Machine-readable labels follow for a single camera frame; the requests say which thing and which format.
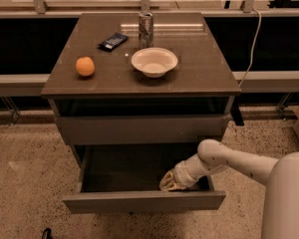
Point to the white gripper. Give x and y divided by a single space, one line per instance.
180 175

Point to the grey drawer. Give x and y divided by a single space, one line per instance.
124 178
135 130

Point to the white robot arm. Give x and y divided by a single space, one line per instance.
279 176

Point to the grey top drawer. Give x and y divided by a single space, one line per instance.
135 130

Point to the grey drawer cabinet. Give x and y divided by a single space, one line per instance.
200 85

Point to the white bowl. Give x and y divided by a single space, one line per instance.
154 62

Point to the orange fruit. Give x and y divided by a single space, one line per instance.
85 66

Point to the silver drink can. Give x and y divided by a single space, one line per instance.
145 29

